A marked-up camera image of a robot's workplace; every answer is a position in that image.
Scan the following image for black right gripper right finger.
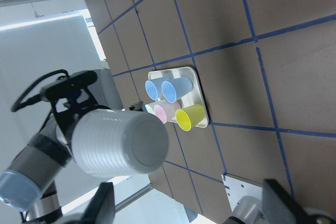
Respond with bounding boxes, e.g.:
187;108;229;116
263;179;335;223

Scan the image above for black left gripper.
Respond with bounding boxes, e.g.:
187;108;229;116
51;87;110;137

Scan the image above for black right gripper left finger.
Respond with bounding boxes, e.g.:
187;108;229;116
78;182;115;223

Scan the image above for grey ikea cup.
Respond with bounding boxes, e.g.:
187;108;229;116
71;109;169;178

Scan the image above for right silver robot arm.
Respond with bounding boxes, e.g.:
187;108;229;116
75;179;335;223

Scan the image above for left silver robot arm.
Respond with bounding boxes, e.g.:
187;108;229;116
1;69;108;223

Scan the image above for cream white cup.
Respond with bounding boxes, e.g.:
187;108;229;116
145;104;155;115

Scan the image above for blue cup middle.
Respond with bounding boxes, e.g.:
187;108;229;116
145;77;169;100

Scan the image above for pink cup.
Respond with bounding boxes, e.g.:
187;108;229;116
153;101;181;124

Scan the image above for blue cup near yellow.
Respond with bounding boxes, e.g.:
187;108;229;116
161;77;193;103

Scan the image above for beige tray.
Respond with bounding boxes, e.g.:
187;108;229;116
148;67;209;128

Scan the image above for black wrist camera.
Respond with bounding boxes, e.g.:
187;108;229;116
39;70;98;102

